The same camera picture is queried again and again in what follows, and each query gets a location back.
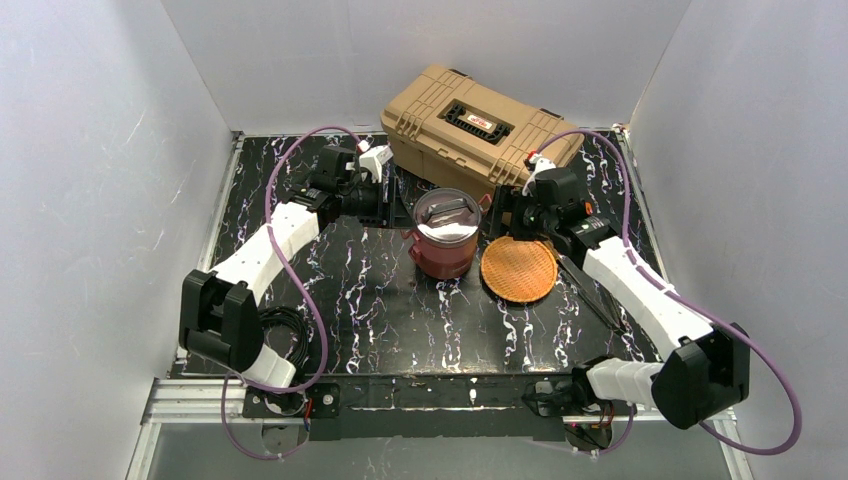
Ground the tan plastic toolbox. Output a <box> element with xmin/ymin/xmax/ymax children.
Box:
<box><xmin>380</xmin><ymin>65</ymin><xmax>584</xmax><ymax>199</ymax></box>

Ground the dark transparent round lid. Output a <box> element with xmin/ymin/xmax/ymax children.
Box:
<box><xmin>412</xmin><ymin>188</ymin><xmax>482</xmax><ymax>246</ymax></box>

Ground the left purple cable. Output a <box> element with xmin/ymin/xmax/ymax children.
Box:
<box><xmin>220</xmin><ymin>126</ymin><xmax>362</xmax><ymax>463</ymax></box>

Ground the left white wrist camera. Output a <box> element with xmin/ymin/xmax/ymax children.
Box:
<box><xmin>357</xmin><ymin>140</ymin><xmax>393</xmax><ymax>183</ymax></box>

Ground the coiled black cable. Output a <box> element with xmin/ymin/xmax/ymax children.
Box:
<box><xmin>258</xmin><ymin>305</ymin><xmax>313</xmax><ymax>372</ymax></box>

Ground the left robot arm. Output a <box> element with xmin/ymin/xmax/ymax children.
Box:
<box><xmin>178</xmin><ymin>143</ymin><xmax>411</xmax><ymax>393</ymax></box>

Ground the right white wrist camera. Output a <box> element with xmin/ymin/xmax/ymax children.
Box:
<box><xmin>522</xmin><ymin>151</ymin><xmax>557</xmax><ymax>196</ymax></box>

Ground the purple cable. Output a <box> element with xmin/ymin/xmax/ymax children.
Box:
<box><xmin>220</xmin><ymin>126</ymin><xmax>362</xmax><ymax>463</ymax></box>
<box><xmin>529</xmin><ymin>129</ymin><xmax>804</xmax><ymax>457</ymax></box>

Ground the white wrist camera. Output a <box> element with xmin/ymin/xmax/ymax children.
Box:
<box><xmin>357</xmin><ymin>140</ymin><xmax>393</xmax><ymax>183</ymax></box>
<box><xmin>522</xmin><ymin>151</ymin><xmax>557</xmax><ymax>196</ymax></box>

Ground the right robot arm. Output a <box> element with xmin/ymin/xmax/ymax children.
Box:
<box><xmin>490</xmin><ymin>168</ymin><xmax>751</xmax><ymax>429</ymax></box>

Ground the red steel lunch bowl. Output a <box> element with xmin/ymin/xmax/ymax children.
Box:
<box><xmin>401</xmin><ymin>229</ymin><xmax>479</xmax><ymax>280</ymax></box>

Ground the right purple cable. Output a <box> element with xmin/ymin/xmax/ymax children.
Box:
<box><xmin>529</xmin><ymin>129</ymin><xmax>804</xmax><ymax>457</ymax></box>

